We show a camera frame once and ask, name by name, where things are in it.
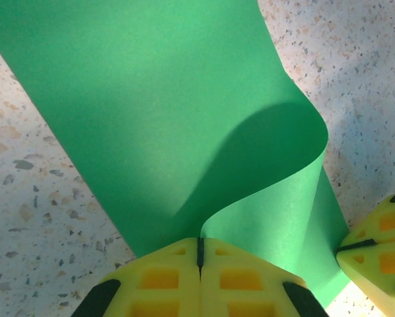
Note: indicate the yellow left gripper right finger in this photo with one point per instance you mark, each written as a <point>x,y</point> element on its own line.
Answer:
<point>250,284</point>

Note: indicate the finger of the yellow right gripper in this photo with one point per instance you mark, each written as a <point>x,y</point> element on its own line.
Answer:
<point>382,274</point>
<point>389,224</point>

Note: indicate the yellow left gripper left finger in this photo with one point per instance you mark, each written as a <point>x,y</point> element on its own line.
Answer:
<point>151,284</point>

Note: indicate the green paper sheet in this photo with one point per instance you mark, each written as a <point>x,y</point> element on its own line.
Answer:
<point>134,99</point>

